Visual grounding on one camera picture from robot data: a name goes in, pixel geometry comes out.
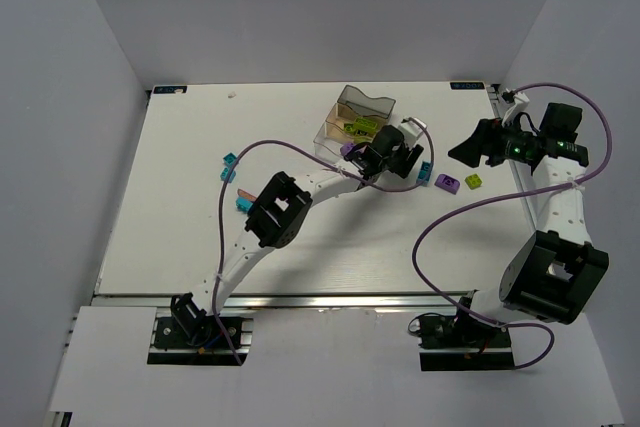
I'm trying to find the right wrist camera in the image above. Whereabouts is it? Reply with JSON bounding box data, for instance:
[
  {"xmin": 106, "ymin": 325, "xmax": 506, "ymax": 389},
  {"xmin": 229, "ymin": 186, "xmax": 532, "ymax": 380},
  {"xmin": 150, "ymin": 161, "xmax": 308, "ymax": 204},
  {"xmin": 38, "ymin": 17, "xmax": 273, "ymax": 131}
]
[{"xmin": 501, "ymin": 90, "xmax": 530, "ymax": 126}]

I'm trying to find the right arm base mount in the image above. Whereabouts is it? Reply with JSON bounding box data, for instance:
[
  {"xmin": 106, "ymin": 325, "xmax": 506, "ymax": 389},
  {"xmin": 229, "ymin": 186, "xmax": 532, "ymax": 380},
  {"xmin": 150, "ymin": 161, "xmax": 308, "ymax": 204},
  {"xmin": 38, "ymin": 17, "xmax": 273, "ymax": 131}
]
[{"xmin": 407, "ymin": 309, "xmax": 515, "ymax": 372}]

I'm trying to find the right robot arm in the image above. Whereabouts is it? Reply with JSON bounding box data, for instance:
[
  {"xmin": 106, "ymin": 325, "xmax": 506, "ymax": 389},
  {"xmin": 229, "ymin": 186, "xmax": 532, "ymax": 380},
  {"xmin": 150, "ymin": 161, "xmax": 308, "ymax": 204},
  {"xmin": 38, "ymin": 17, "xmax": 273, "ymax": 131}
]
[{"xmin": 448, "ymin": 96, "xmax": 609, "ymax": 324}]

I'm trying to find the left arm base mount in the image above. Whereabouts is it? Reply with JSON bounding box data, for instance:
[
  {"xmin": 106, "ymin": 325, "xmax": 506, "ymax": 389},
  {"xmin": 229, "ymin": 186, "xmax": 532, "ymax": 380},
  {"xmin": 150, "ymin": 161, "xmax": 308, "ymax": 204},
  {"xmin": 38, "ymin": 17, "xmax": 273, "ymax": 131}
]
[{"xmin": 147, "ymin": 293, "xmax": 253, "ymax": 367}]

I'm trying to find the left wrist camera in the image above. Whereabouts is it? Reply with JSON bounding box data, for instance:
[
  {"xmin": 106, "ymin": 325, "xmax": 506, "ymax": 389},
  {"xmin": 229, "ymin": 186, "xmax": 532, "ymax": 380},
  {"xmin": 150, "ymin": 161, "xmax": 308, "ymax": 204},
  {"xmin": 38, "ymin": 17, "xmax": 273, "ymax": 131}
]
[{"xmin": 397, "ymin": 117, "xmax": 427, "ymax": 145}]

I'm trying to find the teal long lego brick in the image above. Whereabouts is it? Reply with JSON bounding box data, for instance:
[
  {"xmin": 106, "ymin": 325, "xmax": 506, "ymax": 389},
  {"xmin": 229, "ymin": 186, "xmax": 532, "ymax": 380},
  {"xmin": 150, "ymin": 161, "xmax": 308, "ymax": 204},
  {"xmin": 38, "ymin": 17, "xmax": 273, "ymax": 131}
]
[{"xmin": 235, "ymin": 197, "xmax": 253, "ymax": 214}]

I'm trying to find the teal lego brick right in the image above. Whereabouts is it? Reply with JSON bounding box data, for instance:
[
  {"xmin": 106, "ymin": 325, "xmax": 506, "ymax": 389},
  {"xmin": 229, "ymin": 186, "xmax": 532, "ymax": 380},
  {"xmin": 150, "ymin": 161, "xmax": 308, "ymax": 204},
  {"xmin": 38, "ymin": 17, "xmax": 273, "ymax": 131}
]
[{"xmin": 416, "ymin": 161, "xmax": 432, "ymax": 186}]

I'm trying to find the teal lego brick lower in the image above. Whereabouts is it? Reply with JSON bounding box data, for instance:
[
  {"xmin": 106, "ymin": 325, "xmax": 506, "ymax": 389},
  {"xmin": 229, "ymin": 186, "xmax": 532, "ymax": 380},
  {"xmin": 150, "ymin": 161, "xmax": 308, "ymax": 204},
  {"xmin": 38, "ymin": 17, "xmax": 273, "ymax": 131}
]
[{"xmin": 220, "ymin": 167, "xmax": 236, "ymax": 183}]

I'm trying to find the blue label left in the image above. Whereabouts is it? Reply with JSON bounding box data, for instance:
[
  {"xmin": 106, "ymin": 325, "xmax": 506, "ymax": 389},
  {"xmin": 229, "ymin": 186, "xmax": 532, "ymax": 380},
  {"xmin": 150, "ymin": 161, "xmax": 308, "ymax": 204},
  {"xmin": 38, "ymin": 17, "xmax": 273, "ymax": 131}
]
[{"xmin": 152, "ymin": 85, "xmax": 187, "ymax": 95}]

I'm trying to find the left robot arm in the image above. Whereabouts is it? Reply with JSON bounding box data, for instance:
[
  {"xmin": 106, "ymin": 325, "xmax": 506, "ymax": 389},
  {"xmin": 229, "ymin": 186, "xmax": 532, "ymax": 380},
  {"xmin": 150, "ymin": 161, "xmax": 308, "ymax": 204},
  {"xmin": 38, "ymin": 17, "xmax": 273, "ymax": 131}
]
[{"xmin": 172, "ymin": 117, "xmax": 429, "ymax": 316}]

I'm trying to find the purple sloped lego brick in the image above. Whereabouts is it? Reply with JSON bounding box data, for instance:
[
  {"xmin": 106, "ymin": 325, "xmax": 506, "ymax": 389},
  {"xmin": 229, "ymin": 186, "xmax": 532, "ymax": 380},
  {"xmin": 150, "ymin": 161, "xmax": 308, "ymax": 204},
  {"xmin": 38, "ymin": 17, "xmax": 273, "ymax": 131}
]
[{"xmin": 435, "ymin": 173, "xmax": 460, "ymax": 195}]

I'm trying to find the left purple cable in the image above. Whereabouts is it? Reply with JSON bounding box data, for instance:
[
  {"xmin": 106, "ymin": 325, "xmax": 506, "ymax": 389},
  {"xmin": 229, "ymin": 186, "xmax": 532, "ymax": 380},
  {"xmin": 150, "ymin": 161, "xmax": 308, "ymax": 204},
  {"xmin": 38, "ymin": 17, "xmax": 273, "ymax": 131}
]
[{"xmin": 212, "ymin": 117, "xmax": 435, "ymax": 367}]

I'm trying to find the purple long lego brick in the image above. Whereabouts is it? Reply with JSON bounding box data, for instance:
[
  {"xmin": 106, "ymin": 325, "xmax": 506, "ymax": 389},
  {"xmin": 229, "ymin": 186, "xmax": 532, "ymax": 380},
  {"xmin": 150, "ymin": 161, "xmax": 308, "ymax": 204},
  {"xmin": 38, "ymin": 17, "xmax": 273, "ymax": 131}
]
[{"xmin": 340, "ymin": 142, "xmax": 363, "ymax": 159}]

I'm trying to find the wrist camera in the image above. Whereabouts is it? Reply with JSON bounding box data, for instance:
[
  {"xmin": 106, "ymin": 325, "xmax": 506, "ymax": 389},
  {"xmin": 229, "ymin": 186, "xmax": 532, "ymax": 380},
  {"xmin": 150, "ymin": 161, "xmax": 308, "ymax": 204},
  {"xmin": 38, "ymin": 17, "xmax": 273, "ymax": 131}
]
[
  {"xmin": 501, "ymin": 90, "xmax": 530, "ymax": 126},
  {"xmin": 397, "ymin": 117, "xmax": 427, "ymax": 145}
]

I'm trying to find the clear plastic bin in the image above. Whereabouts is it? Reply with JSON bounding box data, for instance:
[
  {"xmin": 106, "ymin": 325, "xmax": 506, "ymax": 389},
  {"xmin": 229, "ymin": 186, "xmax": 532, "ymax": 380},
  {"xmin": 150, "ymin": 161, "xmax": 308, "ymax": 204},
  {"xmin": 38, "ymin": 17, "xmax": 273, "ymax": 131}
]
[{"xmin": 313, "ymin": 121, "xmax": 354, "ymax": 164}]

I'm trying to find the blue label right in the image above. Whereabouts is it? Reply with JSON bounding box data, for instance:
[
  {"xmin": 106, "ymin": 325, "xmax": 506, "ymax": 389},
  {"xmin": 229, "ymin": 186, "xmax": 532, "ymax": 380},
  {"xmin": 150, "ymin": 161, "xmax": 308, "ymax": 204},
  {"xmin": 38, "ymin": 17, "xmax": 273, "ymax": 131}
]
[{"xmin": 449, "ymin": 81, "xmax": 486, "ymax": 90}]

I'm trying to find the green long lego brick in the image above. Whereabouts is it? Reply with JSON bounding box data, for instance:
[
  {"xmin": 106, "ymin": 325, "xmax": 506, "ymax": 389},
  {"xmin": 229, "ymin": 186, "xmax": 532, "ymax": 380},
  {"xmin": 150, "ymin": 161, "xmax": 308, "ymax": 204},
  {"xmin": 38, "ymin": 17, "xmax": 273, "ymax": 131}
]
[{"xmin": 353, "ymin": 117, "xmax": 379, "ymax": 135}]

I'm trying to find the teal lego brick top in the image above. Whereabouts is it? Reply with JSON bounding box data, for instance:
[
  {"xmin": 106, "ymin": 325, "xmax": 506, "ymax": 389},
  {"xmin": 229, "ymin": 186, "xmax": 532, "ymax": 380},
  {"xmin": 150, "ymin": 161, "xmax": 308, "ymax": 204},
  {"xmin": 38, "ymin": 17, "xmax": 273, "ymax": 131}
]
[{"xmin": 223, "ymin": 153, "xmax": 237, "ymax": 167}]

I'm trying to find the blue label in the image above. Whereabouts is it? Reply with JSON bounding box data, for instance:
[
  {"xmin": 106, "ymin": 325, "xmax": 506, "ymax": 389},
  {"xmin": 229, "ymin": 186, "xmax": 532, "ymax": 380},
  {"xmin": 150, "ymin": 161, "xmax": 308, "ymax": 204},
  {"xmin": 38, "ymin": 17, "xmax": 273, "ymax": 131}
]
[
  {"xmin": 449, "ymin": 81, "xmax": 486, "ymax": 90},
  {"xmin": 152, "ymin": 85, "xmax": 187, "ymax": 95}
]

